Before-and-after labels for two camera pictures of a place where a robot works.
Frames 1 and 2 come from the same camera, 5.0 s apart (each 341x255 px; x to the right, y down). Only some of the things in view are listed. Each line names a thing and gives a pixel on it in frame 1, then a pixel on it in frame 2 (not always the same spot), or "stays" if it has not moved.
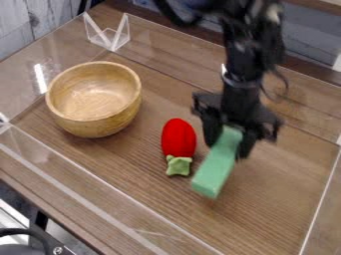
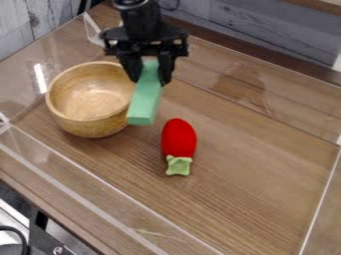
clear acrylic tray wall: x=98 y=213 stays
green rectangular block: x=213 y=175 to x=146 y=95
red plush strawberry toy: x=178 y=142 stays
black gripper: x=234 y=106 to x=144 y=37
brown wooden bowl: x=94 y=98 stays
